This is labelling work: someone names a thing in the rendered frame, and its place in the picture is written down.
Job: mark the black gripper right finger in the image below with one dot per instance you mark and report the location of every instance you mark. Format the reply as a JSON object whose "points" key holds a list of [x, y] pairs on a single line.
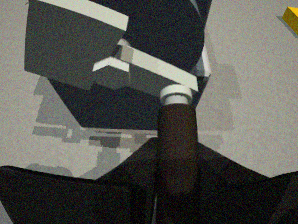
{"points": [[232, 194]]}

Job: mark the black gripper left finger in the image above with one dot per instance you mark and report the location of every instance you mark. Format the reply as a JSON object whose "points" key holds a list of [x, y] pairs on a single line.
{"points": [[125, 195]]}

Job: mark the yellow block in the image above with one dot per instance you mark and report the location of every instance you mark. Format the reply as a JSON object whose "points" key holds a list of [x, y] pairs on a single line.
{"points": [[291, 18]]}

